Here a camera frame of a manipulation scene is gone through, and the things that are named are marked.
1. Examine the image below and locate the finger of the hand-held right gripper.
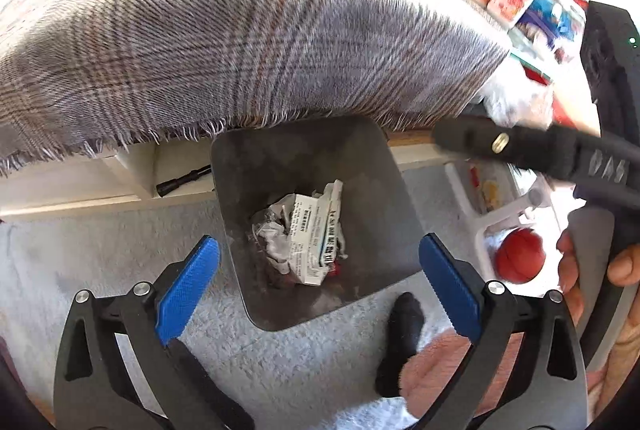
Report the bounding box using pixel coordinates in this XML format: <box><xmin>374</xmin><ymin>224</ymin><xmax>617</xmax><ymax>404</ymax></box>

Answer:
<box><xmin>432</xmin><ymin>116</ymin><xmax>601</xmax><ymax>181</ymax></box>

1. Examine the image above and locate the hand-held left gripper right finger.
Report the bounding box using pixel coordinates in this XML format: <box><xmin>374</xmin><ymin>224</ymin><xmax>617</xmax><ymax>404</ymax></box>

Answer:
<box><xmin>419</xmin><ymin>234</ymin><xmax>588</xmax><ymax>430</ymax></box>

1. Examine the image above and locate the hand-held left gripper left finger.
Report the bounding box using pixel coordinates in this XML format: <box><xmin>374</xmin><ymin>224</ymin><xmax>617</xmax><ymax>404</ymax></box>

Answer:
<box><xmin>54</xmin><ymin>236</ymin><xmax>256</xmax><ymax>430</ymax></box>

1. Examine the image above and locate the white printed carton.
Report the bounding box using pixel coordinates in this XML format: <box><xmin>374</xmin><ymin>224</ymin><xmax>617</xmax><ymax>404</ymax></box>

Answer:
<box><xmin>287</xmin><ymin>180</ymin><xmax>347</xmax><ymax>287</ymax></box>

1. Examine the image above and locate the grey trash bin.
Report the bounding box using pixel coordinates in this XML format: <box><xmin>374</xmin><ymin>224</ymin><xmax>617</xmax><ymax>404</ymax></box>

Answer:
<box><xmin>210</xmin><ymin>115</ymin><xmax>426</xmax><ymax>332</ymax></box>

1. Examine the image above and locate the person's right forearm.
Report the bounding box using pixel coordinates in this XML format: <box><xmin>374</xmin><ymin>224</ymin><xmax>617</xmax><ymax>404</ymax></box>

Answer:
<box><xmin>587</xmin><ymin>325</ymin><xmax>640</xmax><ymax>416</ymax></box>

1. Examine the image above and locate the person's right hand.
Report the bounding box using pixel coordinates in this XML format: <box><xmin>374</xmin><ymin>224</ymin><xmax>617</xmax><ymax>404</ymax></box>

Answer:
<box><xmin>556</xmin><ymin>230</ymin><xmax>640</xmax><ymax>326</ymax></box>

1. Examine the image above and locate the translucent shopping bag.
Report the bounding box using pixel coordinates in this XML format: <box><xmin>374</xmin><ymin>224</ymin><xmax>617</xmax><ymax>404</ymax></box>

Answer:
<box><xmin>482</xmin><ymin>60</ymin><xmax>553</xmax><ymax>131</ymax></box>

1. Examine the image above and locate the person's black socked foot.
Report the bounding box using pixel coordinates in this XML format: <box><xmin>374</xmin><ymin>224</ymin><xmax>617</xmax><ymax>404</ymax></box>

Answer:
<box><xmin>375</xmin><ymin>292</ymin><xmax>426</xmax><ymax>398</ymax></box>

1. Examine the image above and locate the white plastic rack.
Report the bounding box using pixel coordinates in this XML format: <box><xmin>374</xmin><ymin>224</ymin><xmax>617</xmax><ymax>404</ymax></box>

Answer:
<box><xmin>445</xmin><ymin>160</ymin><xmax>551</xmax><ymax>271</ymax></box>

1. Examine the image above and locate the grey fluffy rug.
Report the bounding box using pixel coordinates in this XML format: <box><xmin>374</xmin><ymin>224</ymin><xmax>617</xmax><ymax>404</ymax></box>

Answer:
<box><xmin>0</xmin><ymin>170</ymin><xmax>501</xmax><ymax>430</ymax></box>

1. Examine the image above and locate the orange basketball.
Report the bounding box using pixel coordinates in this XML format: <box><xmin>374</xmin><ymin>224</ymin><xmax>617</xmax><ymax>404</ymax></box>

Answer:
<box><xmin>494</xmin><ymin>227</ymin><xmax>546</xmax><ymax>283</ymax></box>

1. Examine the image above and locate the person's pink fuzzy leg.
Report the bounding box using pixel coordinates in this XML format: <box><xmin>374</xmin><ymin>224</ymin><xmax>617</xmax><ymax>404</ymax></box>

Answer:
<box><xmin>400</xmin><ymin>330</ymin><xmax>501</xmax><ymax>417</ymax></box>

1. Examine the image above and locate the black flashlight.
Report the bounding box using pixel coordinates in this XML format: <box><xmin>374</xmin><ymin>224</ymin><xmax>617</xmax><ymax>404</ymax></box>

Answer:
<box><xmin>156</xmin><ymin>164</ymin><xmax>213</xmax><ymax>197</ymax></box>

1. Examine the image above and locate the blue snack packet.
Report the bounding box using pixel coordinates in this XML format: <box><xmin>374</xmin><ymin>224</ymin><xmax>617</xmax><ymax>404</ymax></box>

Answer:
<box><xmin>517</xmin><ymin>0</ymin><xmax>586</xmax><ymax>50</ymax></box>

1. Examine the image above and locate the grey plaid tablecloth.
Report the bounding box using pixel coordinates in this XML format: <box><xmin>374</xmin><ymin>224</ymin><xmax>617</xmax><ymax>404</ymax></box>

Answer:
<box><xmin>0</xmin><ymin>0</ymin><xmax>511</xmax><ymax>175</ymax></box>

